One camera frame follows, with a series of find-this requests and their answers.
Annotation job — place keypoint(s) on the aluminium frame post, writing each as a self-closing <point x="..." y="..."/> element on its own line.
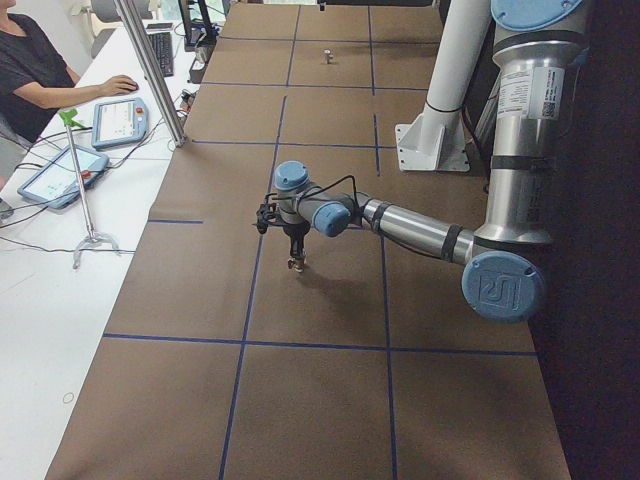
<point x="142" y="46"/>

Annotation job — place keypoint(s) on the upper blue teach pendant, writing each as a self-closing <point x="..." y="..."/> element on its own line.
<point x="119" y="123"/>

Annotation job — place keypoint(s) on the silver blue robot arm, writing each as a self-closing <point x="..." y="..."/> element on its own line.
<point x="535" y="44"/>

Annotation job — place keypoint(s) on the rubber band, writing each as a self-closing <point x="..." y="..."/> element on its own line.
<point x="67" y="398"/>

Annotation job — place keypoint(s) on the silver pipe fitting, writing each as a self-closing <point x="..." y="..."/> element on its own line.
<point x="328" y="56"/>

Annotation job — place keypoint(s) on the silver reacher grabber tool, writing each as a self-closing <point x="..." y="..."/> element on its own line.
<point x="94" y="238"/>

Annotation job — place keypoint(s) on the black keyboard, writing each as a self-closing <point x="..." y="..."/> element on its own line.
<point x="162" y="47"/>

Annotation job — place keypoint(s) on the black computer mouse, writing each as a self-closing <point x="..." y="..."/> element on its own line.
<point x="124" y="89"/>

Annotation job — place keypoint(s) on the person's hand on mouse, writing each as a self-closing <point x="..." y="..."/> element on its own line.
<point x="108" y="88"/>

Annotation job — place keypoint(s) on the person in black shirt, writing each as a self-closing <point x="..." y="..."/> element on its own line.
<point x="36" y="81"/>

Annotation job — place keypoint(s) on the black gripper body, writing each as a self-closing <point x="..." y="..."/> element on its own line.
<point x="295" y="234"/>

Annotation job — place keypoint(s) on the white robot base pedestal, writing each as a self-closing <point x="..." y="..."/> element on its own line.
<point x="435" y="140"/>

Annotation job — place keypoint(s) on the blue teach pendant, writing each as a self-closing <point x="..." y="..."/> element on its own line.
<point x="55" y="184"/>
<point x="119" y="123"/>

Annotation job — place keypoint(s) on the lower blue teach pendant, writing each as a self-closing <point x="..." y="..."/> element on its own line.
<point x="55" y="184"/>

